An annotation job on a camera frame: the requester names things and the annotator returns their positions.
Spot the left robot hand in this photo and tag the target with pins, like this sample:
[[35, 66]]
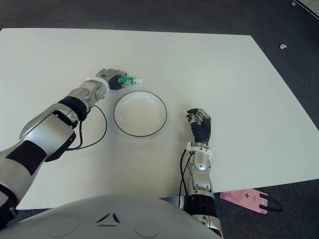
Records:
[[108, 73]]

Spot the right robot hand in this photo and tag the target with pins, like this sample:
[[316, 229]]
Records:
[[202, 129]]

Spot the green toothpaste tube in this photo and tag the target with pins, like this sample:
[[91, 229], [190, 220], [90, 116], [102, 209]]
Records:
[[127, 80]]

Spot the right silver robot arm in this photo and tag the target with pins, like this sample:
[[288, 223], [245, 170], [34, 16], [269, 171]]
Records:
[[200, 174]]

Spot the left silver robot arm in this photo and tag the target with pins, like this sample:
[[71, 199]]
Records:
[[45, 129]]

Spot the white plate black rim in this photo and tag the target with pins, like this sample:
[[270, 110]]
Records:
[[139, 114]]

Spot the pink paper bag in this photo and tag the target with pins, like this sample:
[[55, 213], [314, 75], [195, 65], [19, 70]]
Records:
[[239, 196]]

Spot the small white floor object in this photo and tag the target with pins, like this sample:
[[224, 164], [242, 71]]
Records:
[[282, 46]]

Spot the grey robot torso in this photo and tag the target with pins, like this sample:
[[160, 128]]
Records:
[[112, 219]]

